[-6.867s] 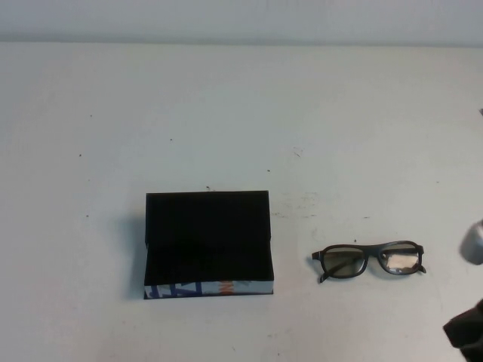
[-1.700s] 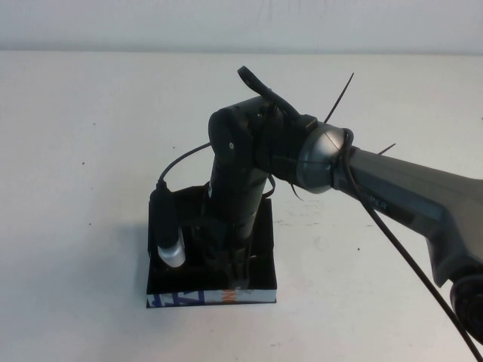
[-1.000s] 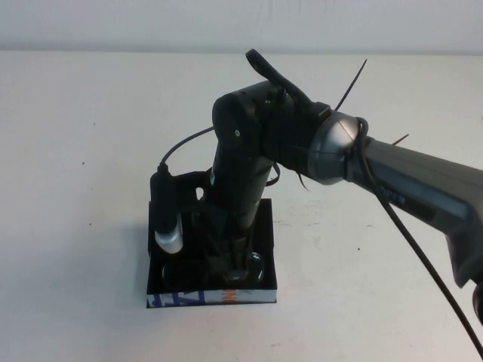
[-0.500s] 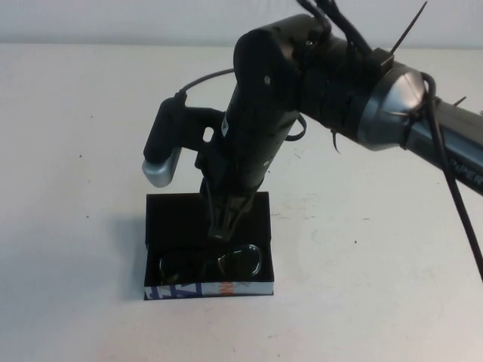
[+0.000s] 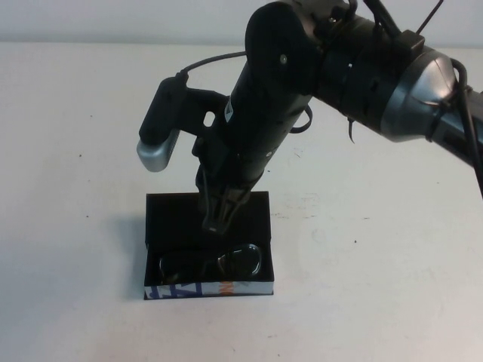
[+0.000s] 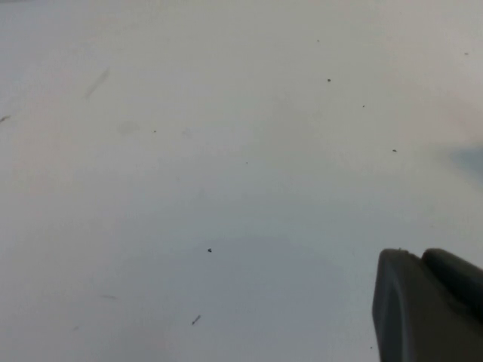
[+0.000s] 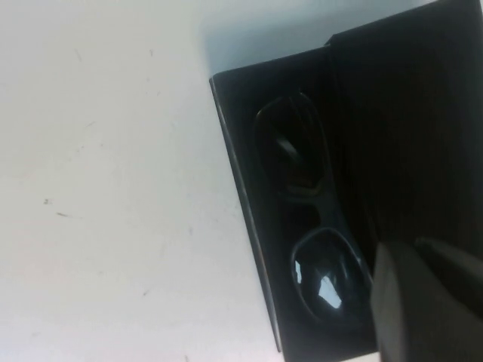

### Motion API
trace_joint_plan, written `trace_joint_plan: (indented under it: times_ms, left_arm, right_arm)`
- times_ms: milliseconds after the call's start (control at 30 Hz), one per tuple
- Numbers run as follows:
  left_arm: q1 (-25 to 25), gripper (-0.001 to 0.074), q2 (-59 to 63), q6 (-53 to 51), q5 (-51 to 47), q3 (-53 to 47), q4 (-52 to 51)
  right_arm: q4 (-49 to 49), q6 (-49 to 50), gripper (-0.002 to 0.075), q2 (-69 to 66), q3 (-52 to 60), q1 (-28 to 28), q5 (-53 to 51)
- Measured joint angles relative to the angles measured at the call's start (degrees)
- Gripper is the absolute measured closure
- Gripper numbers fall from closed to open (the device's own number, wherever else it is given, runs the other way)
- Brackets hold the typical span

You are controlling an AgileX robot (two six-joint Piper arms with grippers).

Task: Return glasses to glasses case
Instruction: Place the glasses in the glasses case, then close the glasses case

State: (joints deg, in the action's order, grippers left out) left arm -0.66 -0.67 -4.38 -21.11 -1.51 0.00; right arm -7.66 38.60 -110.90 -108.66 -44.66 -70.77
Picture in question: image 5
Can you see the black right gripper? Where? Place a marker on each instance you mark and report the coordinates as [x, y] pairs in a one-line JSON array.
[[249, 151]]

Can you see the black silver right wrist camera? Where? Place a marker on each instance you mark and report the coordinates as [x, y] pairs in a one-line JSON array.
[[158, 113]]

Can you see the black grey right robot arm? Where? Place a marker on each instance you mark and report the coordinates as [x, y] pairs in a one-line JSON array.
[[377, 75]]

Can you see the black printed glasses case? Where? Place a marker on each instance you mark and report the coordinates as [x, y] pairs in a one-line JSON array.
[[173, 215]]

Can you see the dark framed glasses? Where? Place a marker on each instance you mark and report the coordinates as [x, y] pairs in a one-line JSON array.
[[241, 262]]

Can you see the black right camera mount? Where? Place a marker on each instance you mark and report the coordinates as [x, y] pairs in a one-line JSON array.
[[196, 102]]

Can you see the black zip tie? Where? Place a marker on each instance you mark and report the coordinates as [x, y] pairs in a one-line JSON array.
[[429, 17], [350, 128]]

